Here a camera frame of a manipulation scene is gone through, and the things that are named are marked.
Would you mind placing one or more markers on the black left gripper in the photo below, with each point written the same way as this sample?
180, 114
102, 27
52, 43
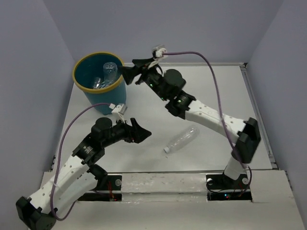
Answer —
134, 132

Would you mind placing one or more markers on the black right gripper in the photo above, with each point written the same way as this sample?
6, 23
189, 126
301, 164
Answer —
128, 72

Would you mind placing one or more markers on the crushed clear plastic bottle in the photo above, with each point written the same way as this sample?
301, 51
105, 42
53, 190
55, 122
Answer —
110, 70

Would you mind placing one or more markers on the clear wide-mouth plastic jar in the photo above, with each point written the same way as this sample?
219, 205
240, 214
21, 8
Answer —
97, 82

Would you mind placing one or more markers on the clear bottle white cap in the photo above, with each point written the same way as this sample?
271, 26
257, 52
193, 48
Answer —
182, 139

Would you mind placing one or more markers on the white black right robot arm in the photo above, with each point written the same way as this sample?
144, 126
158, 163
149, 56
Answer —
243, 135

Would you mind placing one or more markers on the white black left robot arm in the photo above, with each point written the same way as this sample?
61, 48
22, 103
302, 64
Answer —
78, 175

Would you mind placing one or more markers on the teal bin yellow rim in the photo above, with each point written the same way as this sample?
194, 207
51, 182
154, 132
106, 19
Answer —
90, 68

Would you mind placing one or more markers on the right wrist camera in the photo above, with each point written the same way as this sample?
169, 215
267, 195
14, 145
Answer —
158, 55

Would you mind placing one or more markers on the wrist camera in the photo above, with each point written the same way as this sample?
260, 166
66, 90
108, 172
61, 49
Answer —
158, 55
118, 111

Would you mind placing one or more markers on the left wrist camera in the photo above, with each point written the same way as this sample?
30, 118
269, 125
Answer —
118, 111

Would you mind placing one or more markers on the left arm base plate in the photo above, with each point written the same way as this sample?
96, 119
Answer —
108, 191

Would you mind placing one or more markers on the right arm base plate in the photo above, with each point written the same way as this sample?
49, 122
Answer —
221, 188

